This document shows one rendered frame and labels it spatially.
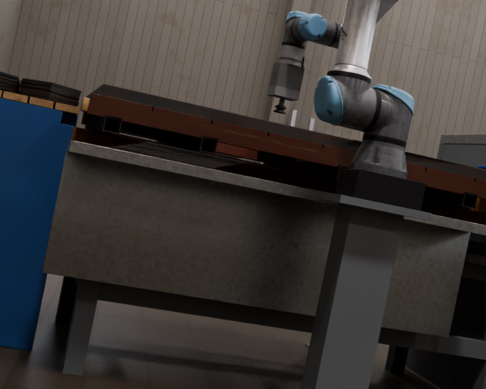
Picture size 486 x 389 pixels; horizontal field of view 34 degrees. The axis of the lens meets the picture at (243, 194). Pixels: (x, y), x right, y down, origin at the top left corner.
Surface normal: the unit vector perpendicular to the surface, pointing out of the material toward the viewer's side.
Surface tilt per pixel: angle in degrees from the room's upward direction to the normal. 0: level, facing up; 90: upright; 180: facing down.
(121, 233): 90
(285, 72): 90
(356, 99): 87
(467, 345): 90
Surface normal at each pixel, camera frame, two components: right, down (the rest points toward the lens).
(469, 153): -0.95, -0.18
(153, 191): 0.25, 0.07
